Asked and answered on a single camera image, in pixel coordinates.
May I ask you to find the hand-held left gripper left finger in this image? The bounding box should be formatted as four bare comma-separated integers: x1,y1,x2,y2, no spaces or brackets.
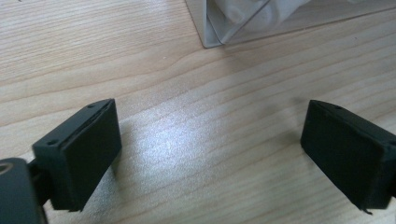
32,98,122,213

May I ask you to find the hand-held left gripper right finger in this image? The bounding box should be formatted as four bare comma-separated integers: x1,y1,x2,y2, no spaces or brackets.
300,99,396,215

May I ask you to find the white plastic bag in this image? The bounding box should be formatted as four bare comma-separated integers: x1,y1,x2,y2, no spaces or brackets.
207,0,312,44

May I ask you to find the clear plastic box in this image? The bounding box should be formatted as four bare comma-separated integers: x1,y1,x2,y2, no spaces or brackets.
184,0,396,49

